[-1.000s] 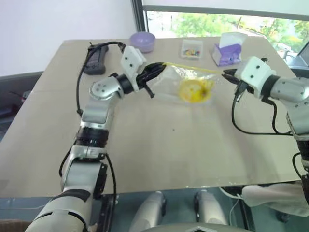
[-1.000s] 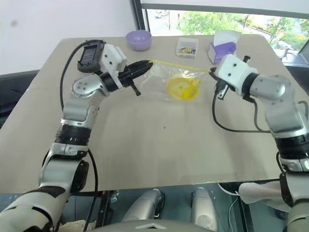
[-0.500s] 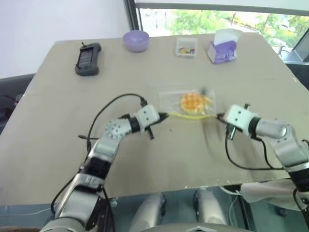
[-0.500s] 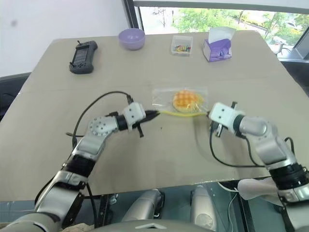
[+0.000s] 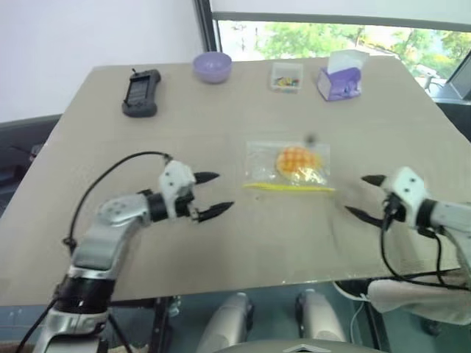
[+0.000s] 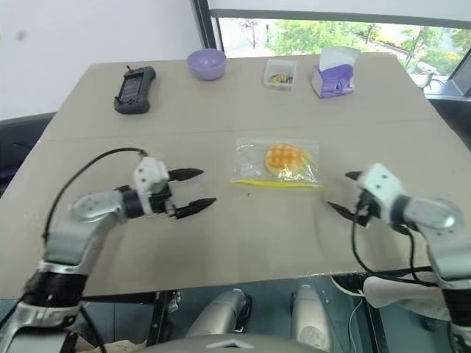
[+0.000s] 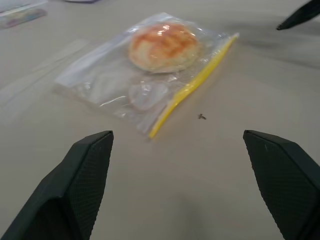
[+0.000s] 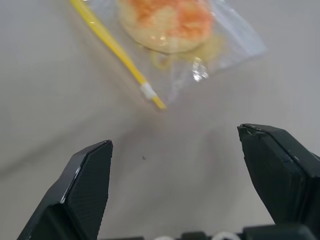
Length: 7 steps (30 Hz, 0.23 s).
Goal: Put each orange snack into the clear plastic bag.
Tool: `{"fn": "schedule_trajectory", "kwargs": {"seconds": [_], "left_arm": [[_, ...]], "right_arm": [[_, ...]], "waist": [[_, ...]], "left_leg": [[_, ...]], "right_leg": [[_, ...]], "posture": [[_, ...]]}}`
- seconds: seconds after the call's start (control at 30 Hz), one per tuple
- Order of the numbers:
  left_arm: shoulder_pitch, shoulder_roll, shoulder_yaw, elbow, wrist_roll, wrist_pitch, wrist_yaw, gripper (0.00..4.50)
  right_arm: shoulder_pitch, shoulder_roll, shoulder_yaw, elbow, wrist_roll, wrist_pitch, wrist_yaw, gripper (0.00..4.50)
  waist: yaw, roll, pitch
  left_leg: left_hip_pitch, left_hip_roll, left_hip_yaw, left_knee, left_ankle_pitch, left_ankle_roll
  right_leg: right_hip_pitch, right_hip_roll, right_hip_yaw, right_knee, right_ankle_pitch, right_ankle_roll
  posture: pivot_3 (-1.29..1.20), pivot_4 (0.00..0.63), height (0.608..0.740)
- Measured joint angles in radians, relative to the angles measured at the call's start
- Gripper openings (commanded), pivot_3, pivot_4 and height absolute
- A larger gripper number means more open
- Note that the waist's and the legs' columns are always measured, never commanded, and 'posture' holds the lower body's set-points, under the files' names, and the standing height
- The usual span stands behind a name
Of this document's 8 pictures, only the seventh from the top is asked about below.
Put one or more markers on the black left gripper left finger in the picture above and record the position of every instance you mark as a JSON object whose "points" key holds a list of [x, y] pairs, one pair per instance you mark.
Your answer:
{"points": [[65, 187]]}

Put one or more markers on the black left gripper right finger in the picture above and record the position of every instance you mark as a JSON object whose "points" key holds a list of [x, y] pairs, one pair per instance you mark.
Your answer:
{"points": [[282, 180]]}

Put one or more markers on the clear yellow-zip plastic bag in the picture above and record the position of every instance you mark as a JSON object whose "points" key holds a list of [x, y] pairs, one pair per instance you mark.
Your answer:
{"points": [[100, 62]]}

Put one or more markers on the translucent white wrapped snack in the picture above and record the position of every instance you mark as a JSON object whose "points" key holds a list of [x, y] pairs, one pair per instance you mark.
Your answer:
{"points": [[147, 96]]}

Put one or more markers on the small dark table debris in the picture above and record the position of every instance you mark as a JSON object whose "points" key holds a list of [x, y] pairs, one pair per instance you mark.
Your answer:
{"points": [[201, 116]]}

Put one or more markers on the clear pencil case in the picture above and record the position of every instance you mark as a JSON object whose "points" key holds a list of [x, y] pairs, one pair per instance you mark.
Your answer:
{"points": [[22, 17]]}

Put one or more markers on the round orange bun snack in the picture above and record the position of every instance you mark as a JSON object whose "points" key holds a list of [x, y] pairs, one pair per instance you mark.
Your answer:
{"points": [[165, 47]]}

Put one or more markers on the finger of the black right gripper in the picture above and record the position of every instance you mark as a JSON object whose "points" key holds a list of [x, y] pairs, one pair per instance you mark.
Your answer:
{"points": [[302, 15]]}

